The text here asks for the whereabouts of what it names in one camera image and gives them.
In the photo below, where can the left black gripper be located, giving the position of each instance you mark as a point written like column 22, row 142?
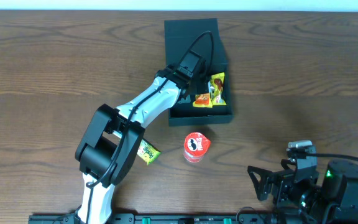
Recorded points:
column 202, row 81

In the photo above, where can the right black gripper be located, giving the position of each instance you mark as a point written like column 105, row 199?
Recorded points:
column 278, row 182

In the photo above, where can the yellow chocolate bar wrapper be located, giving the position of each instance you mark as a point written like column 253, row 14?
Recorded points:
column 216, row 87

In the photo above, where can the yellow orange biscuit packet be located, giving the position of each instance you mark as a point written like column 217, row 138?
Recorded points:
column 203, row 101

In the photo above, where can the green yellow snack packet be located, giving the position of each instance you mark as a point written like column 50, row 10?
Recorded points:
column 147, row 152

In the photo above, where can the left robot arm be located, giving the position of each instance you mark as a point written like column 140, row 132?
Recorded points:
column 110, row 143

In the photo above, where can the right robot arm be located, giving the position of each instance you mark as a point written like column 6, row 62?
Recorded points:
column 337, row 198

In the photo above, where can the dark green open box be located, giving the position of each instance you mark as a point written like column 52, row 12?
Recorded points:
column 197, row 42

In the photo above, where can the red Pringles can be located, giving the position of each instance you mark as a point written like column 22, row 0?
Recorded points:
column 196, row 146

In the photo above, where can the black mounting rail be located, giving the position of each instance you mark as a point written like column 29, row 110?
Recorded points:
column 128, row 218

